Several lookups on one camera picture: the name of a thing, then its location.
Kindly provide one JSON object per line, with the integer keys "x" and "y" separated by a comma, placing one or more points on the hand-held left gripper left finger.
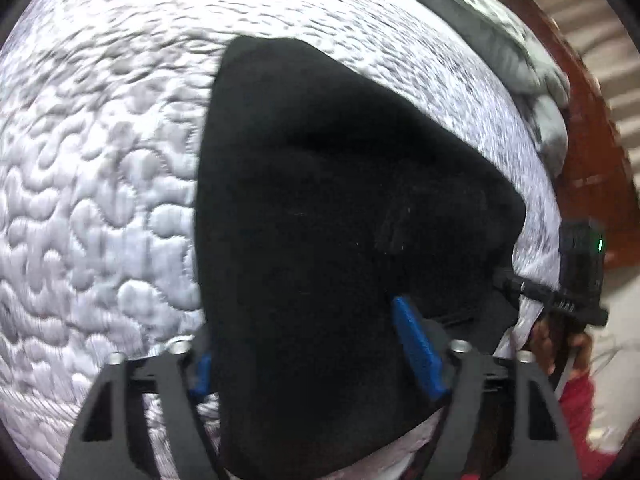
{"x": 202, "y": 375}

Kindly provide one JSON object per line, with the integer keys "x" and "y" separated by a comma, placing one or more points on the grey blanket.
{"x": 500, "y": 35}

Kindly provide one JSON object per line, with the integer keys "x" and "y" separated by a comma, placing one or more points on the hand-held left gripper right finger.
{"x": 417, "y": 347}

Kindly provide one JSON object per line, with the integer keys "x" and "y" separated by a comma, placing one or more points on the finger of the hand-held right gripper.
{"x": 522, "y": 289}

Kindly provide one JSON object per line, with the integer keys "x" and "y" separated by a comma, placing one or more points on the black pants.
{"x": 325, "y": 210}

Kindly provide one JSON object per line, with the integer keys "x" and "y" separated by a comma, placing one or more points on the person's right hand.
{"x": 550, "y": 350}

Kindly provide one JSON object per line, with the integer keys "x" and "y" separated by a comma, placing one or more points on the white quilted mattress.
{"x": 100, "y": 160}

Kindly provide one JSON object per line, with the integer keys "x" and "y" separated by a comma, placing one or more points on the wooden headboard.
{"x": 590, "y": 150}

